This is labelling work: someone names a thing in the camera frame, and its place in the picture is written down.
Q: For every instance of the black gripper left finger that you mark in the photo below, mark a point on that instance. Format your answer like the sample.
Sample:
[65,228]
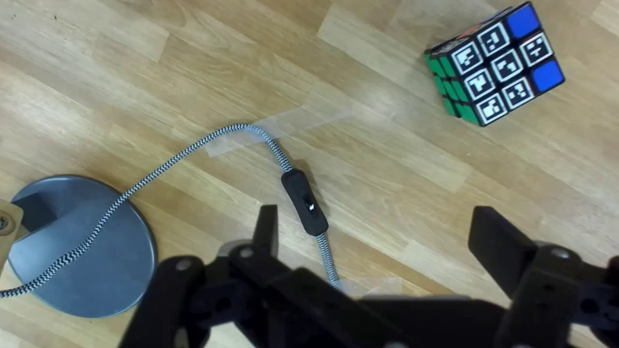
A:
[194,301]

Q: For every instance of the wooden desk lamp grey base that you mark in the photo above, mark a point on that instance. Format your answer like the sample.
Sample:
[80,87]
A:
[84,257]

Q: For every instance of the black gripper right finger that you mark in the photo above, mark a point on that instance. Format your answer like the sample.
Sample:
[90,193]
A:
[554,296]

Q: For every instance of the blue tagged Rubik's cube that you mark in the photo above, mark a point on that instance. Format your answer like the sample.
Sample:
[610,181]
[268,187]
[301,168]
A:
[496,64]

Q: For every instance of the black inline lamp switch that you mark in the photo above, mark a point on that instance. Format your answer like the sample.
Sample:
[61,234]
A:
[305,203]

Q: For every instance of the clear adhesive tape strip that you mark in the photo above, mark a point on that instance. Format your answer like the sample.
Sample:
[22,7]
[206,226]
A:
[303,118]

